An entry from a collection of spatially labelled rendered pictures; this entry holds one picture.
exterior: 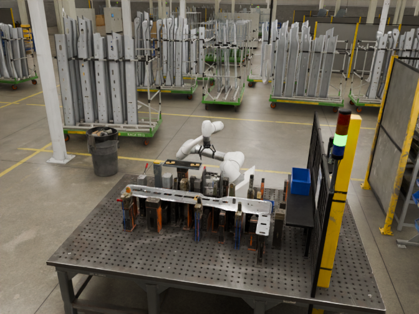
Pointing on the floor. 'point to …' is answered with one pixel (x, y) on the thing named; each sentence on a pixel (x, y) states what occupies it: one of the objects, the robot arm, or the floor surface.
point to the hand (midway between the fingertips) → (206, 157)
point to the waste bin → (103, 149)
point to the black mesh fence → (315, 252)
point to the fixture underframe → (153, 296)
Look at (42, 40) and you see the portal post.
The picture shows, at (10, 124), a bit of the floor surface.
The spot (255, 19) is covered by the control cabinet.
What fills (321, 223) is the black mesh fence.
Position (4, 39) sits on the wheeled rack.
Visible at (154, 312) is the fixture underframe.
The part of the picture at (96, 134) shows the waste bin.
